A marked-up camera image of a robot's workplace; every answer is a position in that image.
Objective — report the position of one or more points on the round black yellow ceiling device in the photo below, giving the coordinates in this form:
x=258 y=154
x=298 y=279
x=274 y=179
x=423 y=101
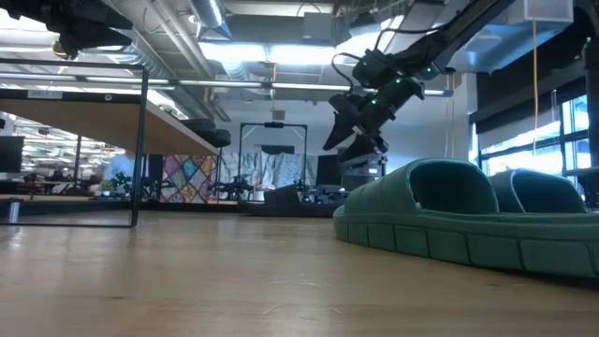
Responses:
x=57 y=49

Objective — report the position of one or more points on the grey ceiling box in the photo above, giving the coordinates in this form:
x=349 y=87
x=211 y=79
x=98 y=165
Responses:
x=323 y=28

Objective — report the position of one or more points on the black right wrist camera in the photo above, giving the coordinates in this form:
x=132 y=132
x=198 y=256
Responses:
x=374 y=70

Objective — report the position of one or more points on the large window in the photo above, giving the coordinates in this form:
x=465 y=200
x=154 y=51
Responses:
x=524 y=154

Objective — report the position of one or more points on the wooden shelf with black frame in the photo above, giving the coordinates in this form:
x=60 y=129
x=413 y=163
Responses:
x=117 y=121

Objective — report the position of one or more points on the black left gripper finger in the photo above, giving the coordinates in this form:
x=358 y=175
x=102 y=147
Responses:
x=98 y=33

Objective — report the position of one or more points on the silver ceiling duct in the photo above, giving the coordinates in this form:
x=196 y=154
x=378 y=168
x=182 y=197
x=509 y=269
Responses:
x=210 y=16

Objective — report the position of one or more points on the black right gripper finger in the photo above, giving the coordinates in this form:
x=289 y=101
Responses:
x=367 y=149
x=346 y=121

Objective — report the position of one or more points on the black frame stand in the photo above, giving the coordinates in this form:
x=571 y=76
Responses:
x=305 y=150

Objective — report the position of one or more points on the long ceiling light tube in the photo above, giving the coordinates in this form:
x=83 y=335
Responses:
x=435 y=92
x=140 y=80

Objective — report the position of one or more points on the black equipment cabinet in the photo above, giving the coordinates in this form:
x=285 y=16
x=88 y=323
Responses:
x=360 y=178

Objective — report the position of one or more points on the black background monitor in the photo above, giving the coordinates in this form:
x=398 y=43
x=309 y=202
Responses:
x=11 y=154

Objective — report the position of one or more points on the white crumpled tarp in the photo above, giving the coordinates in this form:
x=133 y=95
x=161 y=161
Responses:
x=281 y=168

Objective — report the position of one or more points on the colourful patchwork quilt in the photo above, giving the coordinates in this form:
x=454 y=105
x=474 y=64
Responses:
x=187 y=178

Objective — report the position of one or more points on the green slide sandal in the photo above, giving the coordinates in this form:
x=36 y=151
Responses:
x=543 y=192
x=444 y=234

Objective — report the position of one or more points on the person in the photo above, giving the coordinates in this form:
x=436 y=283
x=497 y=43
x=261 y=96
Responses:
x=119 y=168

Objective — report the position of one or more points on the silver metal cylinder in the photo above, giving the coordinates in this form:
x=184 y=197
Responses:
x=14 y=210

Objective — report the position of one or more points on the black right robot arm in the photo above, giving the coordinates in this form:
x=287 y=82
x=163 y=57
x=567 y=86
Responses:
x=458 y=28

